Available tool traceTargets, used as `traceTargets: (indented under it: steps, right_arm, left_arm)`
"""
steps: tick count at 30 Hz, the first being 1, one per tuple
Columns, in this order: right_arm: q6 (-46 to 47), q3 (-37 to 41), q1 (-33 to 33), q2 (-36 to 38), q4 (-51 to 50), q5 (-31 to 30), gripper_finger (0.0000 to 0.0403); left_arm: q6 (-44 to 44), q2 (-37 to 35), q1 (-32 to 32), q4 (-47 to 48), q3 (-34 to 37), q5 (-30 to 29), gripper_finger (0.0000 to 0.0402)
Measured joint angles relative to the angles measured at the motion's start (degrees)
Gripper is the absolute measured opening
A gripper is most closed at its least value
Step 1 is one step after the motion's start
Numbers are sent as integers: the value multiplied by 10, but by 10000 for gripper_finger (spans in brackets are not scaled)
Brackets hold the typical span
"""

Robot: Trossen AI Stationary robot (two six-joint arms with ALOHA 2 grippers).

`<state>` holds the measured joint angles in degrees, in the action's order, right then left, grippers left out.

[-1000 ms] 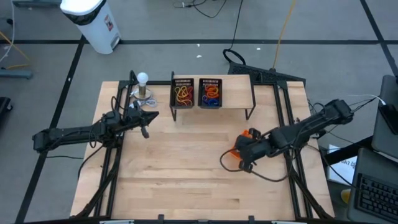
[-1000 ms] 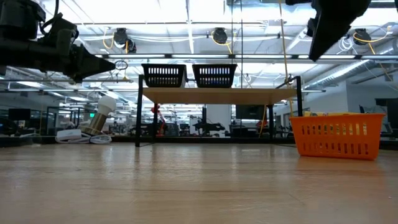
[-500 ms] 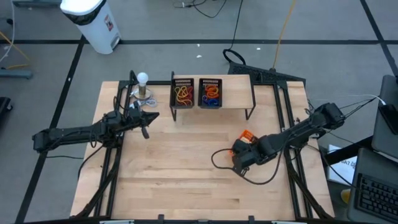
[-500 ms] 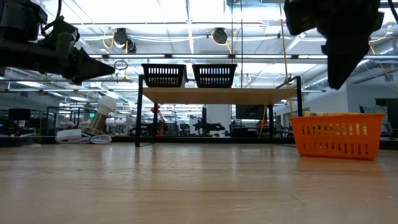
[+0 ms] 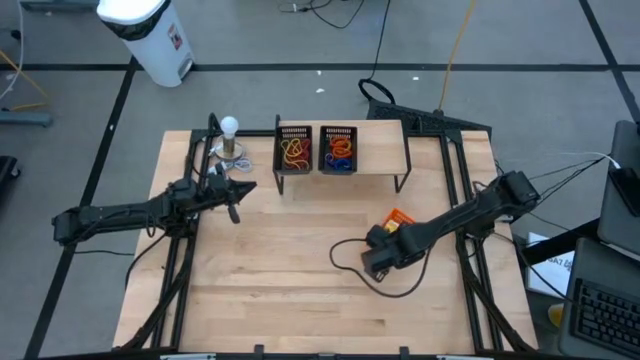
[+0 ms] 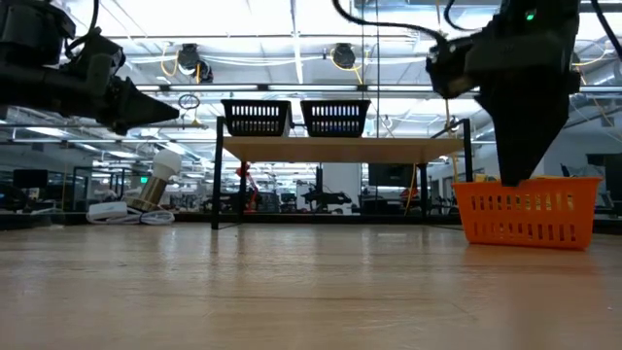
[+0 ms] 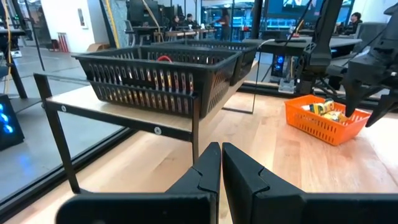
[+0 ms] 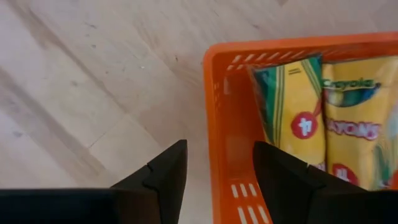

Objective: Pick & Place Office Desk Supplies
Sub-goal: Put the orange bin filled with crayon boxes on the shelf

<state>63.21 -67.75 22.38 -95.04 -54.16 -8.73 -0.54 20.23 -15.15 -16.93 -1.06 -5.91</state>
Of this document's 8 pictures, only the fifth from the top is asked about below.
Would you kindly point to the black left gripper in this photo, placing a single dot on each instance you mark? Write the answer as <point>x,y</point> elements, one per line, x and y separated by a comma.
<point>215,191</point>

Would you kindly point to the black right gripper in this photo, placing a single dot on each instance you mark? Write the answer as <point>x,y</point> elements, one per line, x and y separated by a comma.
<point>377,261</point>

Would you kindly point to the yellow crayon box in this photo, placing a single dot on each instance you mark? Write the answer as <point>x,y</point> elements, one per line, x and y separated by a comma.
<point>391,226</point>

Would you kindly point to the orange plastic basket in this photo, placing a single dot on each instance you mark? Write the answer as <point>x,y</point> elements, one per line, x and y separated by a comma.
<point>400,217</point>

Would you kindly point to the yellow rubber band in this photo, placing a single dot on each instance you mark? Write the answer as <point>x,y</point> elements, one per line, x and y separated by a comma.
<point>287,149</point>
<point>295,162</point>

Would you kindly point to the red rubber band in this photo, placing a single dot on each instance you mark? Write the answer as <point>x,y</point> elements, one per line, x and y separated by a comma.
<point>304,149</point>

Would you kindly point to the large black plastic basket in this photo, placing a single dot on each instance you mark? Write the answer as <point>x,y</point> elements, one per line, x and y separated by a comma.
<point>292,131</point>

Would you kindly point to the small black plastic basket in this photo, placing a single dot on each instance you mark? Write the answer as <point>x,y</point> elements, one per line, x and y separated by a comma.
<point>338,131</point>

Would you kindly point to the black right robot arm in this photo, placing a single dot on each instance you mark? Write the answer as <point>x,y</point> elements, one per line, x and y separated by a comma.
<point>465,215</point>

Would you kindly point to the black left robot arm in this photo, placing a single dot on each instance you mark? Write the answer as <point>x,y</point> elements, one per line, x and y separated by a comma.
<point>120,215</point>

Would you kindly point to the brass lamp base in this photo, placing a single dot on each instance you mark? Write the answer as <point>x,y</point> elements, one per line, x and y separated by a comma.
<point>229,149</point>

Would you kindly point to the white light bulb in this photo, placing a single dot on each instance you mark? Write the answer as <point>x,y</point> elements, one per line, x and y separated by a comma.
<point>230,125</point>

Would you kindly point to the white trash can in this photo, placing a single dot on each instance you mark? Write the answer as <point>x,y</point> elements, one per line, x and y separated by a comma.
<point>150,45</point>

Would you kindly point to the white paper sheet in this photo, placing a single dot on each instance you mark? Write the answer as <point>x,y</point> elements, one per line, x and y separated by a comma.
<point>552,272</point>

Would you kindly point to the yellow round object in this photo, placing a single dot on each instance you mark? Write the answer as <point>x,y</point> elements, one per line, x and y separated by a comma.
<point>555,315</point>

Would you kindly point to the grey table foot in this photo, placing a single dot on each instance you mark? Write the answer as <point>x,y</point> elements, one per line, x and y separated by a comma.
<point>55,5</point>
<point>25,118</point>

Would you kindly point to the grey closed laptop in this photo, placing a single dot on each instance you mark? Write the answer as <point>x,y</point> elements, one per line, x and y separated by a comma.
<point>617,225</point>

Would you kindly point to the black phone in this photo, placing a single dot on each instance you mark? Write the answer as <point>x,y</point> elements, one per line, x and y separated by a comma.
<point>627,190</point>

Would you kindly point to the wooden shelf riser black frame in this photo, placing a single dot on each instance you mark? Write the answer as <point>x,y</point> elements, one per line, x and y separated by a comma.
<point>380,147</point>

